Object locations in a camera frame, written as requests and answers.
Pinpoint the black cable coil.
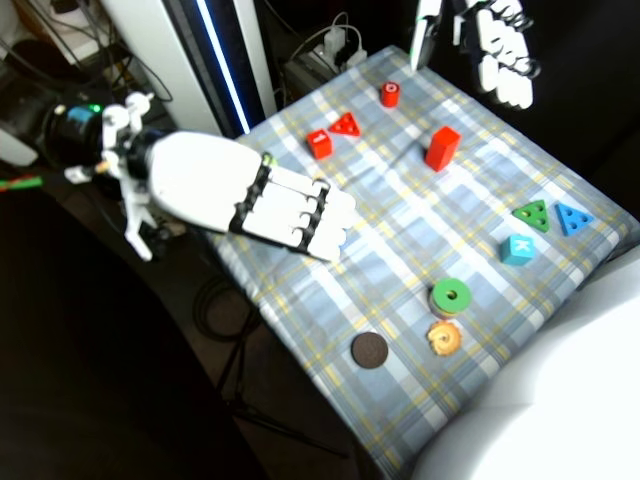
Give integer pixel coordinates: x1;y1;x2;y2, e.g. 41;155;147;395
192;277;261;344

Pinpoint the black tripod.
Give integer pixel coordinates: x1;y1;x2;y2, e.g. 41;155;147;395
212;324;351;461

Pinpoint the blue triangle with three holes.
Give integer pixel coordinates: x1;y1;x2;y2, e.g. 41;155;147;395
553;202;596;237

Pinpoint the grey box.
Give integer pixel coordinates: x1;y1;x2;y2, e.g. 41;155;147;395
282;52;341;109

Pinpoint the red triangle with three holes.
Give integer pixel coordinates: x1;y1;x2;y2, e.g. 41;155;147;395
327;112;362;139

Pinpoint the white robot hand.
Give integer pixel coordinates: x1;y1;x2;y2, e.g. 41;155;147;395
146;129;358;263
408;0;544;111

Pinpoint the orange swirl toy cookie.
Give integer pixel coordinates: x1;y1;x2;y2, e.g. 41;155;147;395
426;321;464;358

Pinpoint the green cable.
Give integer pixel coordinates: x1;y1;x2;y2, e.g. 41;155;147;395
0;175;44;194

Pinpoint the green ring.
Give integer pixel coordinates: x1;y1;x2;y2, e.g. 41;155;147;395
429;277;474;315

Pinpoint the red rectangular block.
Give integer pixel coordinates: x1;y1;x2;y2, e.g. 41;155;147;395
424;125;462;173

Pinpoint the red cube with number 1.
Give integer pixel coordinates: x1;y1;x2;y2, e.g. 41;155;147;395
306;128;335;161

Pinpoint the blue plaid tablecloth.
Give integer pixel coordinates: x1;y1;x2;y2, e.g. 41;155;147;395
212;44;630;479

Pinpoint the white column with blue light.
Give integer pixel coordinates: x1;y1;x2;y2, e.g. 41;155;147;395
99;0;279;139

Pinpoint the green triangle with three holes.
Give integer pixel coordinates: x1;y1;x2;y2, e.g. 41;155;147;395
512;199;550;234

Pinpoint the red cylinder with letter Q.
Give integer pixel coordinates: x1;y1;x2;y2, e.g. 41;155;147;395
379;81;402;109

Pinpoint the white robot body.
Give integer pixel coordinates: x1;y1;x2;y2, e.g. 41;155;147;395
412;244;640;480

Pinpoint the teal cube with letter K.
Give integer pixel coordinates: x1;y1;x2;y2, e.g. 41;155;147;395
499;234;536;266

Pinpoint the white power strip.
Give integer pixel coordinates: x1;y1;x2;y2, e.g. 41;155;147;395
319;27;369;71

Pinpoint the dark brown round toy cookie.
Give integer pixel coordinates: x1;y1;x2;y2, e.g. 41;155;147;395
349;331;390;370

